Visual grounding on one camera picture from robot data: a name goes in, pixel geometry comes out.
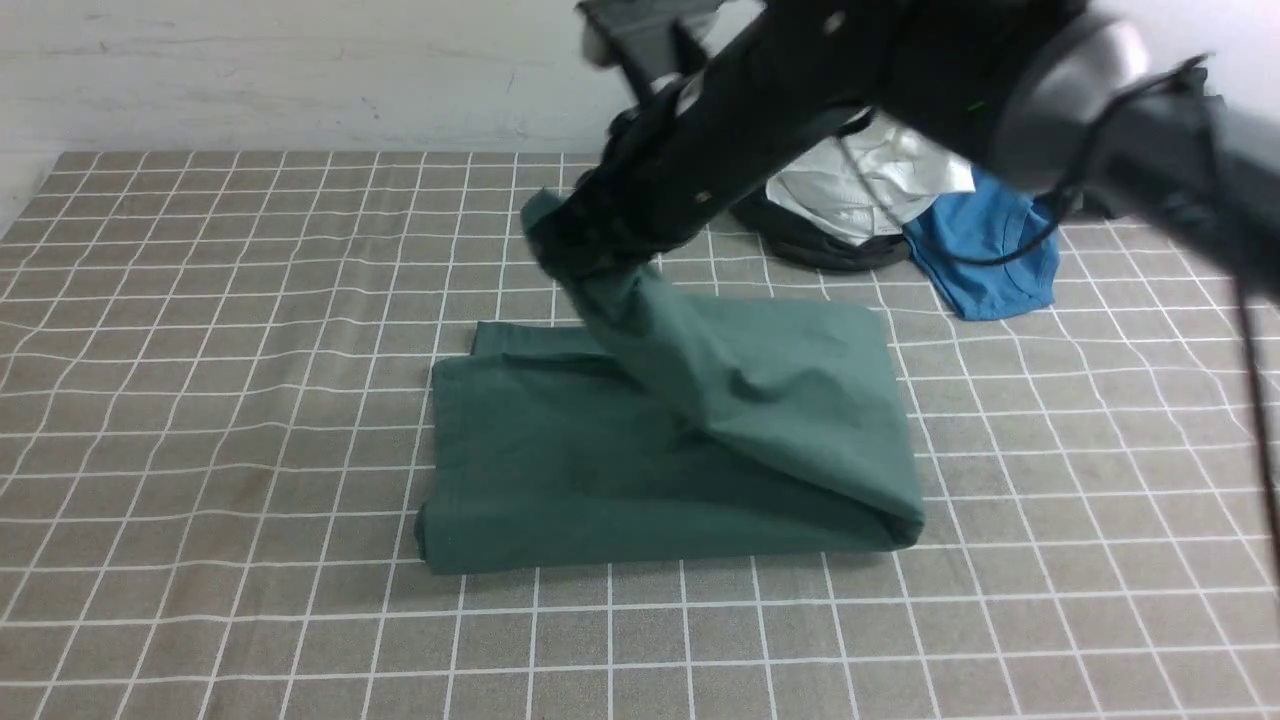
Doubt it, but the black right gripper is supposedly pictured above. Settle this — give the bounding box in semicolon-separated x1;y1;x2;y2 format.
535;1;901;279

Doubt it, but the green long-sleeved shirt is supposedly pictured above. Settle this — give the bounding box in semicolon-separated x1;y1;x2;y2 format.
415;188;925;577

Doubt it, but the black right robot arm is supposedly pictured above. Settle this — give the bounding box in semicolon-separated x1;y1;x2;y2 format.
527;1;1279;299

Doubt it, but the blue shirt in pile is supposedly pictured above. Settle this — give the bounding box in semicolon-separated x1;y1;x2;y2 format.
905;168;1060;322

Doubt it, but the black garment in pile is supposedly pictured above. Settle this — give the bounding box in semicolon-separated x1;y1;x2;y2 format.
730;188;910;275

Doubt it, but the white garment in pile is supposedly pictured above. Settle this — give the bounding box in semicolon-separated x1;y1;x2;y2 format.
765;117;975;245

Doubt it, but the grey checked tablecloth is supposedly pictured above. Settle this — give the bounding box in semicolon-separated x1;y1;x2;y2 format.
1;152;1277;719

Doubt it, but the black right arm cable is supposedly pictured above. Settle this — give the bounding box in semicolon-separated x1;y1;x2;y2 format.
829;55;1280;601

